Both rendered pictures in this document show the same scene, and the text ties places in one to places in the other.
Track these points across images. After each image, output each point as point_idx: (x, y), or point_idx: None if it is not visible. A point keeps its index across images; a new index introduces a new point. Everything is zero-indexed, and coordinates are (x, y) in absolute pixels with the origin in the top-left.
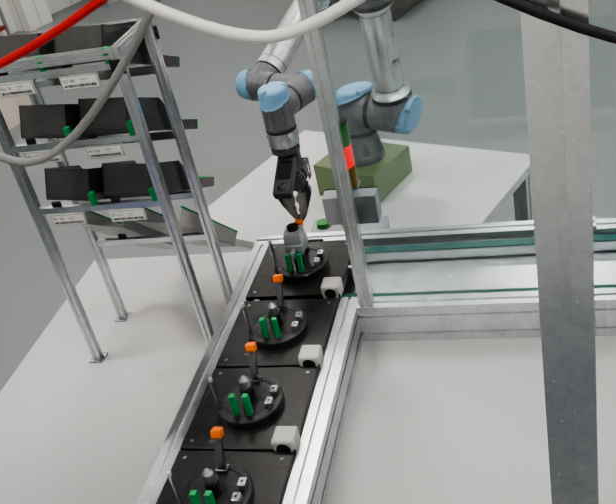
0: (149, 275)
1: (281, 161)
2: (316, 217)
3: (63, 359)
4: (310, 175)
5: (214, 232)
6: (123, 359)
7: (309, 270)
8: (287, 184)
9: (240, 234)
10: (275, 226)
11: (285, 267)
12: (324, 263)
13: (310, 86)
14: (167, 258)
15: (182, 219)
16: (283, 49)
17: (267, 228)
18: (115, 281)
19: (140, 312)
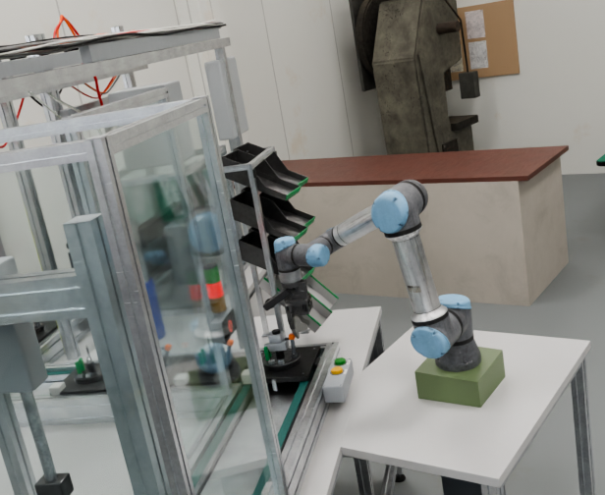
0: (351, 328)
1: (284, 288)
2: (408, 373)
3: (271, 325)
4: (304, 313)
5: (277, 306)
6: (260, 342)
7: (266, 362)
8: (268, 301)
9: (393, 348)
10: (400, 359)
11: (275, 354)
12: (271, 365)
13: (303, 254)
14: (370, 329)
15: (261, 285)
16: (343, 226)
17: (398, 357)
18: (349, 319)
19: (307, 335)
